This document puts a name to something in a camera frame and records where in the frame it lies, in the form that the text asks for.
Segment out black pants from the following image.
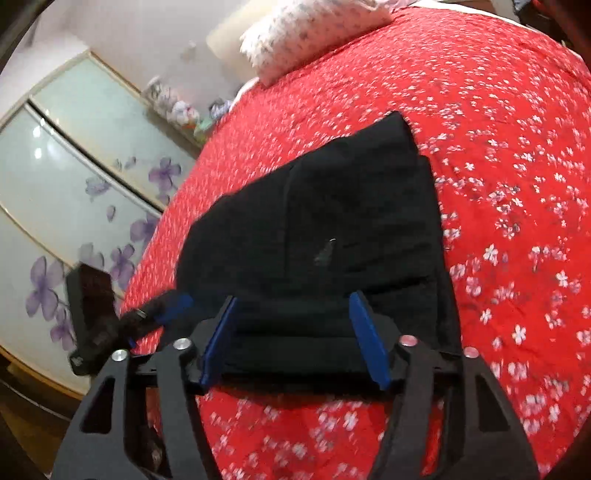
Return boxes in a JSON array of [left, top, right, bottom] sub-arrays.
[[175, 111, 463, 376]]

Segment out shelf of plush toys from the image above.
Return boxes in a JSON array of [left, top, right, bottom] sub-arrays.
[[142, 75, 232, 145]]

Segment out beige headboard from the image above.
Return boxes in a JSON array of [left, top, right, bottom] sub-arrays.
[[205, 13, 260, 80]]

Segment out red floral bedspread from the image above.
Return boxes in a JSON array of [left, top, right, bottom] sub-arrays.
[[119, 0, 591, 480]]

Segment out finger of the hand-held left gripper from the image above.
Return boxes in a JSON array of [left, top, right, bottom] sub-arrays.
[[122, 291, 195, 343]]

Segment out glass floral wardrobe doors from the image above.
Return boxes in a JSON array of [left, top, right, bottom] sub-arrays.
[[0, 50, 200, 400]]

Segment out pink floral pillow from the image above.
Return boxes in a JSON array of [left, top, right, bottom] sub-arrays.
[[239, 0, 394, 88]]

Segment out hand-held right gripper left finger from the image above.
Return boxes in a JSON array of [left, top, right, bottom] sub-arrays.
[[51, 296, 239, 480]]

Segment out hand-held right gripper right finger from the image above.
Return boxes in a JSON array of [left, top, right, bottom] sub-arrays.
[[348, 291, 542, 480]]

